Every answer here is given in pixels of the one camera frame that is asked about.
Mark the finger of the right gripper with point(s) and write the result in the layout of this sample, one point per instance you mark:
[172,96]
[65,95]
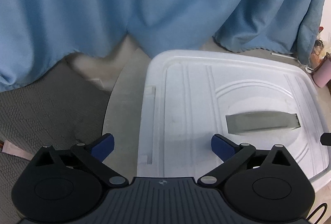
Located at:
[325,139]

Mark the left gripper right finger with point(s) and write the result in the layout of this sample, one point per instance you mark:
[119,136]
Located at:
[234,156]

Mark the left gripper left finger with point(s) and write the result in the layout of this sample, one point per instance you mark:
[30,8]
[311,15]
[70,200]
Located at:
[92,157]

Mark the white plastic bin lid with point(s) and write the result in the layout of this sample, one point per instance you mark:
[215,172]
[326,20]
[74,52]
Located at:
[189,96]

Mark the round grey table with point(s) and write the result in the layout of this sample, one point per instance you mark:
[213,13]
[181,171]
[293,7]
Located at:
[123,115]

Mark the pink thermos bottle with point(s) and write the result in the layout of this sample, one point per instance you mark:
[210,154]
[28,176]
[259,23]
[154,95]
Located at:
[322,73]

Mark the blue curtain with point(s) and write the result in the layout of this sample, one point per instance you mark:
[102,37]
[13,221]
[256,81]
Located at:
[36,34]

